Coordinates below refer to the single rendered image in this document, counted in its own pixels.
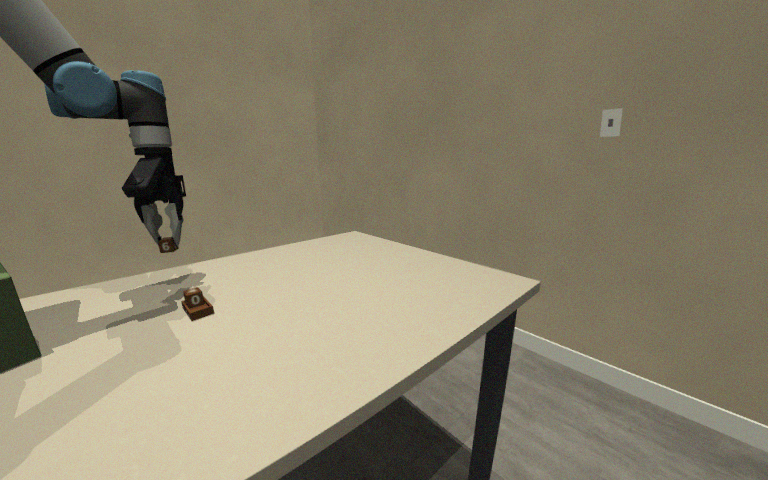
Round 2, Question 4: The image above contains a brown number cube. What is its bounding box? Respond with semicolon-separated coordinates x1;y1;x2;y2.
183;287;204;308
158;237;178;253

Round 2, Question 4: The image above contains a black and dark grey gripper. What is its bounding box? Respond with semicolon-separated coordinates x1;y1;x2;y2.
134;147;186;246

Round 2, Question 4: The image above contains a brown wooden tray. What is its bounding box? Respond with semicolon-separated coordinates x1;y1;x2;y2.
181;296;214;321

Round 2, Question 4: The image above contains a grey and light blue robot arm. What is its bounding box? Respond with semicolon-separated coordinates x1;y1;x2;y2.
0;0;172;197

